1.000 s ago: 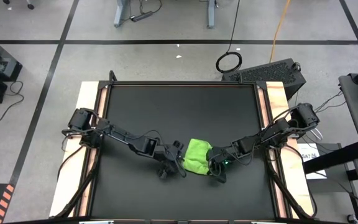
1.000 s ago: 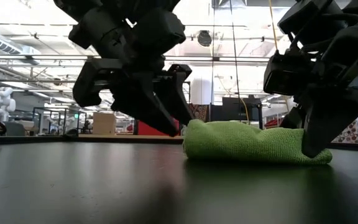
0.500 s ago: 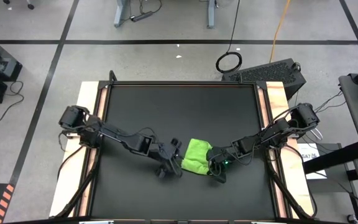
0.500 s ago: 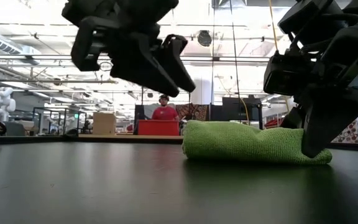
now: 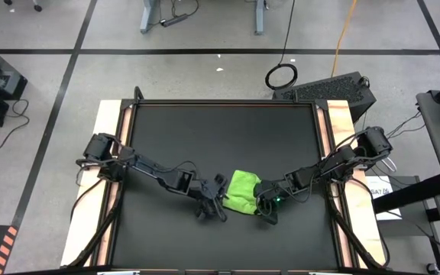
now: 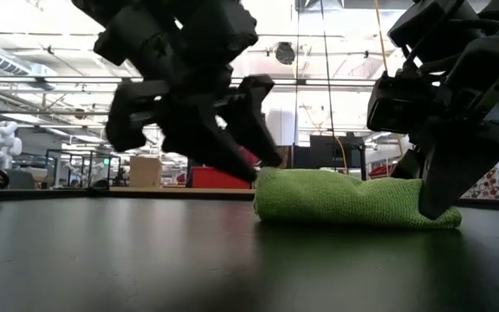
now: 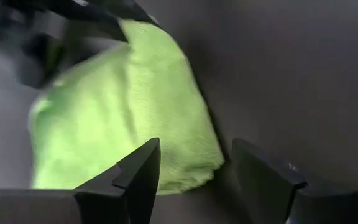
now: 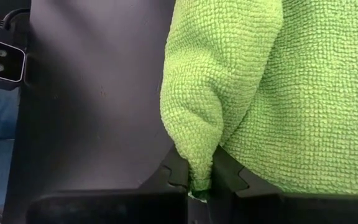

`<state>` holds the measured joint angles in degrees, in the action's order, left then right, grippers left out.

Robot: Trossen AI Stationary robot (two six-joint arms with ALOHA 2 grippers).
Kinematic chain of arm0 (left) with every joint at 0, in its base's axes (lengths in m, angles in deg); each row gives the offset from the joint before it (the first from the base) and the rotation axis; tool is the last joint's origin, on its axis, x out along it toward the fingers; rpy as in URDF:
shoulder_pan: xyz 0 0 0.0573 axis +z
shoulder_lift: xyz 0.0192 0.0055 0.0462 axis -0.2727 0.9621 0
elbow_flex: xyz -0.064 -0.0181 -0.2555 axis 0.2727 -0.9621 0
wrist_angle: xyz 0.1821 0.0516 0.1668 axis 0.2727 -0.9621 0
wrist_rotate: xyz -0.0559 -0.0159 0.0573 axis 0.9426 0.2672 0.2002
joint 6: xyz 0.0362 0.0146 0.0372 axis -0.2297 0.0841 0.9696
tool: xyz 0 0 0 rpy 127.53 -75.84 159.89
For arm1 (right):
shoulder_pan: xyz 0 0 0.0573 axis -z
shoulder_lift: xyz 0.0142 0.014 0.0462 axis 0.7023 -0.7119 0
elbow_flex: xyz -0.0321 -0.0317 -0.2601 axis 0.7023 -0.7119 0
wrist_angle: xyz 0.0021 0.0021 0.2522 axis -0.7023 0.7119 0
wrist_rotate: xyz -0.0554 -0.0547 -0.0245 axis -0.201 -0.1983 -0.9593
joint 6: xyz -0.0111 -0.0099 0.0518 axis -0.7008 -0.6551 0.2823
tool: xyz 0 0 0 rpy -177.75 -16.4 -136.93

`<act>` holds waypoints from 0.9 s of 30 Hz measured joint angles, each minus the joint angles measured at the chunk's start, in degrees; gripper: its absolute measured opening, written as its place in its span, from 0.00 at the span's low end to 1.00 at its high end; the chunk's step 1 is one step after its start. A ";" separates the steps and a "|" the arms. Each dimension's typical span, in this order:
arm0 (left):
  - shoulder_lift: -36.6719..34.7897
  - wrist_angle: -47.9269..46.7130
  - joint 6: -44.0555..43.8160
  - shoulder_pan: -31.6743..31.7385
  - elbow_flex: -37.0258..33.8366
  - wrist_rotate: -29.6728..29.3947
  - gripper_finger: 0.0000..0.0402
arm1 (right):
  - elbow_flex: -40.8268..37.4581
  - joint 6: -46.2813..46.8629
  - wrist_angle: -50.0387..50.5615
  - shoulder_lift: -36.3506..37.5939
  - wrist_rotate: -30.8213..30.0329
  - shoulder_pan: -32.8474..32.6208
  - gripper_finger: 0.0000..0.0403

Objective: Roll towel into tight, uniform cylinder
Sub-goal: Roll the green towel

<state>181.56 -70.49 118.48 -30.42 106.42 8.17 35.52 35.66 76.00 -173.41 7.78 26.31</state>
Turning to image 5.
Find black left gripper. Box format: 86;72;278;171
196;174;231;222

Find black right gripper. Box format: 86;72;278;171
254;179;287;225

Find lime green towel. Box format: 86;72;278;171
222;170;262;215

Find white printed paper sheet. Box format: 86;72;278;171
364;174;403;222

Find black perforated computer tower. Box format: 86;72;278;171
272;71;377;124

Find black desk base beam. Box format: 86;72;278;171
372;173;440;215

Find grey desk leg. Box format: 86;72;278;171
139;0;160;34
254;0;270;36

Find black power strip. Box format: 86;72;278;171
160;13;189;28

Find black grey equipment box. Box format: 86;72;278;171
0;36;29;101

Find black aluminium table frame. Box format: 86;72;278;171
66;86;393;275

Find black coiled hanging cable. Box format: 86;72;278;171
264;0;299;92

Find white cable loop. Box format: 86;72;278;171
378;150;399;173

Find black cable bundle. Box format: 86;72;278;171
386;111;427;141

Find yellow hanging cable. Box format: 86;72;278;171
330;0;358;77

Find black floor cable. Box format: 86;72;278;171
0;99;31;152

